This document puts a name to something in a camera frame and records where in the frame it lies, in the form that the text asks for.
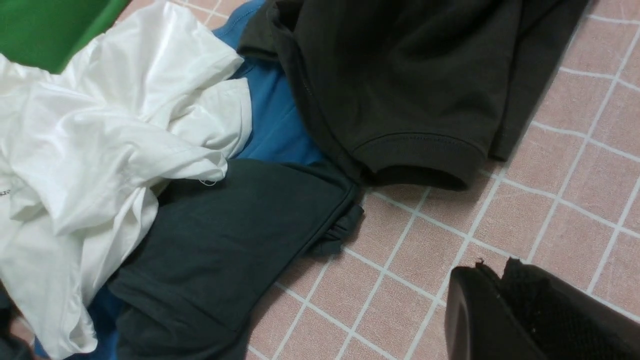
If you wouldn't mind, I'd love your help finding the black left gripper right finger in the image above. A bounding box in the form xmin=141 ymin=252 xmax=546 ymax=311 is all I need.
xmin=500 ymin=258 xmax=640 ymax=360

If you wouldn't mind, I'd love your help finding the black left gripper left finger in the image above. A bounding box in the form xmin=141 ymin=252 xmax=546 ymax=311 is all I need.
xmin=444 ymin=262 xmax=547 ymax=360

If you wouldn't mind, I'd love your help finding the dark gray long-sleeve shirt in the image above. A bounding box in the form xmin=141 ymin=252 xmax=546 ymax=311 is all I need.
xmin=237 ymin=0 xmax=591 ymax=191

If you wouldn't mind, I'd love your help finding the dark teal shirt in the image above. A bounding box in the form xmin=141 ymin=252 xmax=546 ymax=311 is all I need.
xmin=109 ymin=159 xmax=362 ymax=360

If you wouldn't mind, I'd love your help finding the blue shirt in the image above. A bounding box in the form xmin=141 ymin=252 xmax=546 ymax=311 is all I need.
xmin=64 ymin=0 xmax=322 ymax=360

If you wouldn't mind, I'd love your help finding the white shirt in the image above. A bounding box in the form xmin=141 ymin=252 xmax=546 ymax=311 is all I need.
xmin=0 ymin=0 xmax=253 ymax=360

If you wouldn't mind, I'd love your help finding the pink checkered tablecloth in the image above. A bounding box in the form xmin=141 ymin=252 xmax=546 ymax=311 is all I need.
xmin=10 ymin=0 xmax=640 ymax=360

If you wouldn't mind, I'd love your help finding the green backdrop cloth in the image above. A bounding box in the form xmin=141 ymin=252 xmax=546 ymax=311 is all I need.
xmin=0 ymin=0 xmax=130 ymax=74

